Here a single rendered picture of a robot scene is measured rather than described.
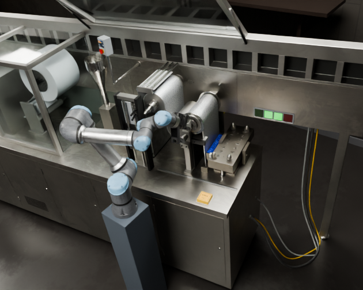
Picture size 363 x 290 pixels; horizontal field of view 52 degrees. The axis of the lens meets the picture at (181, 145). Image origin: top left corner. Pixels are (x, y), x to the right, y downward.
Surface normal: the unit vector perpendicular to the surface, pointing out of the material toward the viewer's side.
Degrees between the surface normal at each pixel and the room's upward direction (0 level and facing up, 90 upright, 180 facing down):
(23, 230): 0
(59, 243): 0
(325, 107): 90
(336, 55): 90
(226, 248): 90
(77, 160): 0
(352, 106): 90
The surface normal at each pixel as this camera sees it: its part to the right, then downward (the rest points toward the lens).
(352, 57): -0.45, 0.58
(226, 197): -0.10, -0.79
